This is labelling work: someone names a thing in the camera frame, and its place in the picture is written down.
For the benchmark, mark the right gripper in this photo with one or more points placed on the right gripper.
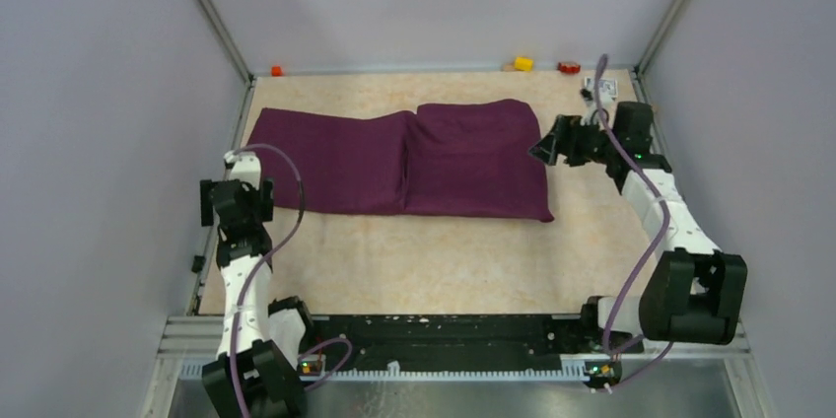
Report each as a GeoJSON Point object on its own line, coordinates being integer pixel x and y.
{"type": "Point", "coordinates": [563, 139]}

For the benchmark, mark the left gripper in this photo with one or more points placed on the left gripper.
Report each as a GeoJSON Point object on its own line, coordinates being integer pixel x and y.
{"type": "Point", "coordinates": [261, 197]}

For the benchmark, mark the purple cloth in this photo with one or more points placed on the purple cloth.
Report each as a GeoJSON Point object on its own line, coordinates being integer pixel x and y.
{"type": "Point", "coordinates": [462, 160]}

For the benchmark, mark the blue playing card deck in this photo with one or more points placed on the blue playing card deck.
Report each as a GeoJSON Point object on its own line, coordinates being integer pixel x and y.
{"type": "Point", "coordinates": [608, 88]}

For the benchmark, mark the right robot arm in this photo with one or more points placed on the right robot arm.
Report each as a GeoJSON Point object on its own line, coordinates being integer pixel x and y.
{"type": "Point", "coordinates": [684, 288]}

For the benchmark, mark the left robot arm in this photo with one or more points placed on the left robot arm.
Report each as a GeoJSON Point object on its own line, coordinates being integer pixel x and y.
{"type": "Point", "coordinates": [254, 373]}

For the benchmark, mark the red small block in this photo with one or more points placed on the red small block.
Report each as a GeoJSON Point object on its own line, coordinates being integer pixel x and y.
{"type": "Point", "coordinates": [569, 67]}

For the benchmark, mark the yellow small block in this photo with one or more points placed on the yellow small block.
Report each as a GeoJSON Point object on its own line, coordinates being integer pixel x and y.
{"type": "Point", "coordinates": [522, 64]}

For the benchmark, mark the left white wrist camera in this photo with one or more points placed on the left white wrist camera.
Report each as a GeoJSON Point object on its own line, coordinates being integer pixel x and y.
{"type": "Point", "coordinates": [243, 166]}

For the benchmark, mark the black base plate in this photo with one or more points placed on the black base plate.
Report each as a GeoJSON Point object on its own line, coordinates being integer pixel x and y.
{"type": "Point", "coordinates": [468, 343]}

